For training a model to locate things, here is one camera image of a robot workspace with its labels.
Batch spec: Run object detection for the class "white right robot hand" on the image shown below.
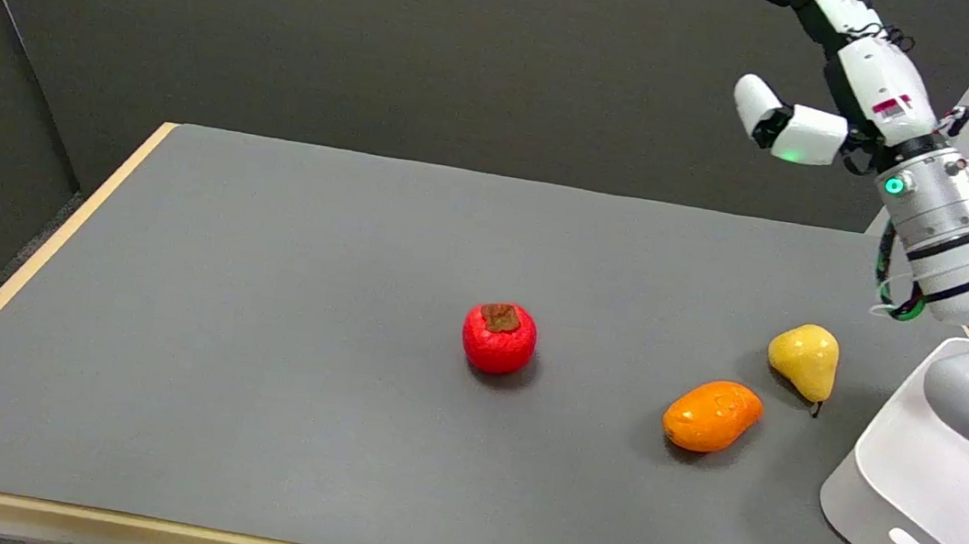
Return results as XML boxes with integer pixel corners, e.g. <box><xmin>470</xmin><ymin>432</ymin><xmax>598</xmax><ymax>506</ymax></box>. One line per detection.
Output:
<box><xmin>725</xmin><ymin>0</ymin><xmax>969</xmax><ymax>187</ymax></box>

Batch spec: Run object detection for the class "orange mango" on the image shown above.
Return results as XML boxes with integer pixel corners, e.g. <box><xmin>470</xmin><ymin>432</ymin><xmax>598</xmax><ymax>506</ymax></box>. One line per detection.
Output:
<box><xmin>659</xmin><ymin>373</ymin><xmax>767</xmax><ymax>460</ymax></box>

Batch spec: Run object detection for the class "yellow pear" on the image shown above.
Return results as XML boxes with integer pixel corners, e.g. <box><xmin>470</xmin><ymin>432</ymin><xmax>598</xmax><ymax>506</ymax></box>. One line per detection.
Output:
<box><xmin>761</xmin><ymin>319</ymin><xmax>843</xmax><ymax>420</ymax></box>

